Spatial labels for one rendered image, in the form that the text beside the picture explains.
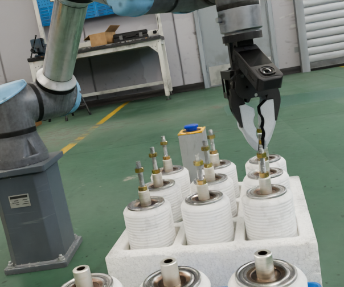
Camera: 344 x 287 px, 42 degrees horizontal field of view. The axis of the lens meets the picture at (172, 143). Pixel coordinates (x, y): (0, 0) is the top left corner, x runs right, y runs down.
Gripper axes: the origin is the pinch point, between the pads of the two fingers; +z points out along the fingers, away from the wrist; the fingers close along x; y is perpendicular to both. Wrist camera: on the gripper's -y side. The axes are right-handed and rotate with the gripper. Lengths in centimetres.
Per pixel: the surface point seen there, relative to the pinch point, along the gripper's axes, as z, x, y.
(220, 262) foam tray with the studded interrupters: 19.2, 11.7, -2.9
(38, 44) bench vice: -56, 77, 477
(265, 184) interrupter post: 7.8, 0.4, -0.4
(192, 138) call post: 4.7, 3.9, 42.4
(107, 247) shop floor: 34, 33, 54
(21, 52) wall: -55, 109, 571
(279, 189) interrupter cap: 9.3, -2.1, -0.4
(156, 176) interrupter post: 7.1, 18.0, 19.3
